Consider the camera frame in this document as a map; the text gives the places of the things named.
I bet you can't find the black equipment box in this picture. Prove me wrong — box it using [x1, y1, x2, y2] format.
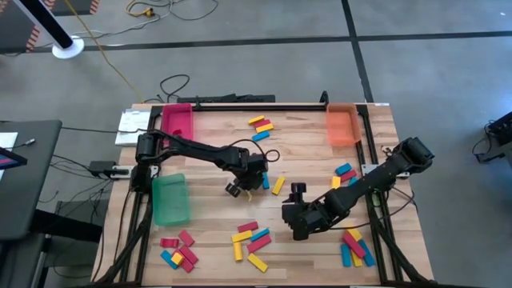
[486, 110, 512, 147]

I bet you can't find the yellow extension cord plug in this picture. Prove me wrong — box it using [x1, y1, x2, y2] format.
[126, 0, 155, 19]

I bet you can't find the black desk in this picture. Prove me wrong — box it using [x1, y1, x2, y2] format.
[0, 118, 63, 241]

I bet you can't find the green plastic bin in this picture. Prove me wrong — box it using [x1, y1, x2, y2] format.
[150, 173, 192, 227]

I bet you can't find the yellow hanging cable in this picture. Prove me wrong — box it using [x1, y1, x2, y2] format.
[62, 0, 145, 103]

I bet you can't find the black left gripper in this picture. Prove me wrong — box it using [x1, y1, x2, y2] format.
[225, 151, 270, 198]

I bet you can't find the white paper sheet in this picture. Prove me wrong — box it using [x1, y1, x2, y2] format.
[0, 131, 19, 151]

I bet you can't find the white paper booklet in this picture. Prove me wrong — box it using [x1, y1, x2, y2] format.
[114, 108, 153, 147]

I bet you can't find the orange plastic bin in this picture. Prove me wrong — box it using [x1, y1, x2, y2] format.
[326, 102, 363, 148]

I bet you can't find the red plastic bin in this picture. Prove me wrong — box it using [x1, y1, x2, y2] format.
[160, 102, 194, 141]

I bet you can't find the black power strip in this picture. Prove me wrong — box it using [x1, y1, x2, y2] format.
[177, 93, 277, 104]

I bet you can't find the black aluminium frame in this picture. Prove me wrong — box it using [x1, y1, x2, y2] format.
[94, 102, 437, 288]

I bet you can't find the black hazard striped mat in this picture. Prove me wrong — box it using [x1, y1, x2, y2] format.
[0, 0, 101, 54]

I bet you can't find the pole with white round base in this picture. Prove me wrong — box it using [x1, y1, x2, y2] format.
[11, 0, 86, 60]

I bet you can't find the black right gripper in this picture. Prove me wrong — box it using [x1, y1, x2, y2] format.
[281, 182, 335, 242]

